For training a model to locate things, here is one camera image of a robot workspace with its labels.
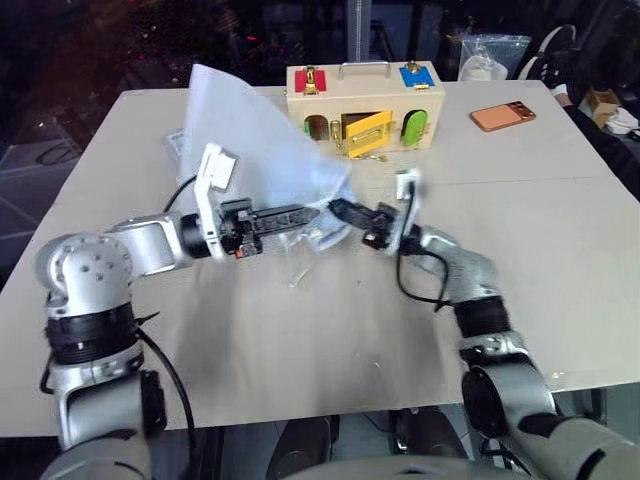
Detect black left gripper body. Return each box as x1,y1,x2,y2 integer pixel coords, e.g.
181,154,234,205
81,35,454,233
218,198,265,260

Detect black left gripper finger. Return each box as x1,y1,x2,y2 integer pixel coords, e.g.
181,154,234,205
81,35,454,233
255,219,310,237
249,203,322,224

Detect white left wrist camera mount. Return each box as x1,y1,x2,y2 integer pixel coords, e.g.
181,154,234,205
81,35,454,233
191,142,239,262

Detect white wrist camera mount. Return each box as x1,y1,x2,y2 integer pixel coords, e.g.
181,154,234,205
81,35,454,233
386,168,424,257
191,142,239,262

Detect white crumpled tissue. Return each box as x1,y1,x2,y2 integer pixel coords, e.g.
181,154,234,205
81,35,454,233
606,106,640,134

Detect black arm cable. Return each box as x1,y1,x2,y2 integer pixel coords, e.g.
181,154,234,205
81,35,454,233
396,183,455,314
39,174,200,449

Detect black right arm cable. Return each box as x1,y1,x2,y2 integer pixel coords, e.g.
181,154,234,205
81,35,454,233
396,183,455,314

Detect clear plastic packet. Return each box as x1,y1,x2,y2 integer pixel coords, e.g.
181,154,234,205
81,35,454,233
160,128,190,167

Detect metal pole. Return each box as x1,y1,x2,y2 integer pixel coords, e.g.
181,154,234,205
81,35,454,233
356,0,372,62

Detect small cardboard box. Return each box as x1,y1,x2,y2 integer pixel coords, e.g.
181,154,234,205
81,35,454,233
584,88,623,121

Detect dark rounded shape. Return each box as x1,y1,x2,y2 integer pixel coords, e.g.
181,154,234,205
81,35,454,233
264,416,335,480

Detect white translucent drawstring bag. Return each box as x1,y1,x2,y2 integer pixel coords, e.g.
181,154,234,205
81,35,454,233
174,63,354,290

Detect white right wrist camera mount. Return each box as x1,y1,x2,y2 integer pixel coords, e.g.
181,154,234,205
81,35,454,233
386,168,424,257

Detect orange smartphone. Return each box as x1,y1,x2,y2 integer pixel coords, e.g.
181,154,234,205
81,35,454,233
469,99,538,134

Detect wooden lock box toy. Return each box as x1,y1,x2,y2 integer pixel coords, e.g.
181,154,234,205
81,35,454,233
284,60,447,161

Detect clear zip bag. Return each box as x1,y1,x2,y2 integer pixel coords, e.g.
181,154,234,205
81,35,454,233
456,33,532,82

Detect black and white sneaker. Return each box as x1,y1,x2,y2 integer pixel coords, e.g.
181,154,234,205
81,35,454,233
516,23,579,84

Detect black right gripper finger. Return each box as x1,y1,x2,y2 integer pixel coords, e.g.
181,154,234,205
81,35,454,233
333,210,379,232
327,198,375,218

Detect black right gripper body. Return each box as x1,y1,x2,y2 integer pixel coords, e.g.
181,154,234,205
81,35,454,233
361,201,402,252

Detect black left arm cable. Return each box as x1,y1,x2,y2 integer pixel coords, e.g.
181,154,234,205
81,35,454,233
39,174,200,449

